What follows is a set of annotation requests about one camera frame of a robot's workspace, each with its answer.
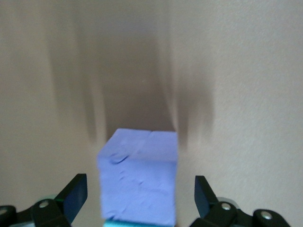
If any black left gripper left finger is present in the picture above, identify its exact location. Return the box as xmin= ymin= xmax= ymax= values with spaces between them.
xmin=0 ymin=174 xmax=88 ymax=227

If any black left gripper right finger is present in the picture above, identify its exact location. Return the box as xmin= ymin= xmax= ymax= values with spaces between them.
xmin=191 ymin=175 xmax=290 ymax=227

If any blue foam cube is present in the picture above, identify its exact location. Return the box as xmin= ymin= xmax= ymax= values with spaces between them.
xmin=104 ymin=218 xmax=177 ymax=227

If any purple foam cube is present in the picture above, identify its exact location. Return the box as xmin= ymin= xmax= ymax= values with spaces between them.
xmin=97 ymin=128 xmax=178 ymax=225

